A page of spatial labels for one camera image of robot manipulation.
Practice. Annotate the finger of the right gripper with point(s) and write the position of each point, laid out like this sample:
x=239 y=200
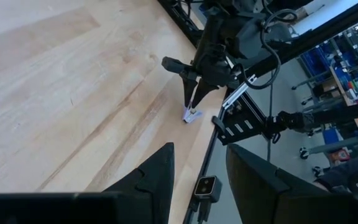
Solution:
x=205 y=90
x=190 y=90

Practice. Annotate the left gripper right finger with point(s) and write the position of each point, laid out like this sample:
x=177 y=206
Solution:
x=253 y=186

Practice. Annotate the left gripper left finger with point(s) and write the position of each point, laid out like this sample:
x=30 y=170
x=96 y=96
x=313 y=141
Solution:
x=154 y=180

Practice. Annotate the white staple remover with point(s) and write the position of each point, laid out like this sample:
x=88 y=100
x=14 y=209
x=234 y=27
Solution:
x=193 y=117

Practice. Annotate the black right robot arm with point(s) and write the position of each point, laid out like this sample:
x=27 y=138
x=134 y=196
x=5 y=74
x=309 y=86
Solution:
x=228 y=7

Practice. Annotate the person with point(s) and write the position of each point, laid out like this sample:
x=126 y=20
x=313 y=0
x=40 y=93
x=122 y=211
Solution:
x=343 y=174

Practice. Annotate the shelf with blue bins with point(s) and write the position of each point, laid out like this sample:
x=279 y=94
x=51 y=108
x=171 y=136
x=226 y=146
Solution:
x=317 y=60

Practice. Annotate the black frame clip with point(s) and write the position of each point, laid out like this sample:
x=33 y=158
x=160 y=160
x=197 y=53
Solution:
x=217 y=124

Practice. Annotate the small grey camera box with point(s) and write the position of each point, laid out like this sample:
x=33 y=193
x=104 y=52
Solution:
x=208 y=188

